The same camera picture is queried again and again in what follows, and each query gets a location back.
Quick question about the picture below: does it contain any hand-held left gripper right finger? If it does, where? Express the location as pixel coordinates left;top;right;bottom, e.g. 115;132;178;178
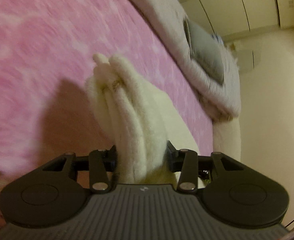
165;140;247;193

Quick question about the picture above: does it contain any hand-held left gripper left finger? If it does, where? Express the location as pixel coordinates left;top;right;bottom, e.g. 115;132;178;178
42;145;119;193

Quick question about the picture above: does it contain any cream towel with stripes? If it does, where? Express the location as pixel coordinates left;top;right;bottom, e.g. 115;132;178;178
83;52;210;185

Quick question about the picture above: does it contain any cream long bolster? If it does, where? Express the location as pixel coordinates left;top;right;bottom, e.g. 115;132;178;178
212;116;242;163

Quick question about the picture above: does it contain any beige folded blanket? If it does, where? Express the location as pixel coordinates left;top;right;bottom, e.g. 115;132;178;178
199;97;237;123

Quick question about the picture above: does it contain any striped folded quilt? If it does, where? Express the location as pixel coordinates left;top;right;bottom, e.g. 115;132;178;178
116;0;242;118

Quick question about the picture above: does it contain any grey cushion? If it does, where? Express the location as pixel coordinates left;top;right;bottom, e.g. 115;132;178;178
183;19;225;84

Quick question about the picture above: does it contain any oval mirror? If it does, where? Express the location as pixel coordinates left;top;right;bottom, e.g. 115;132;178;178
238;49;255;68

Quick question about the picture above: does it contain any pink rose blanket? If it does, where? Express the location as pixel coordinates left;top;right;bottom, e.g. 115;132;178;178
0;0;215;220

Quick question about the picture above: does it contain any cream wardrobe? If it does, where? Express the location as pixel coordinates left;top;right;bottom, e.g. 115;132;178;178
165;0;294;43

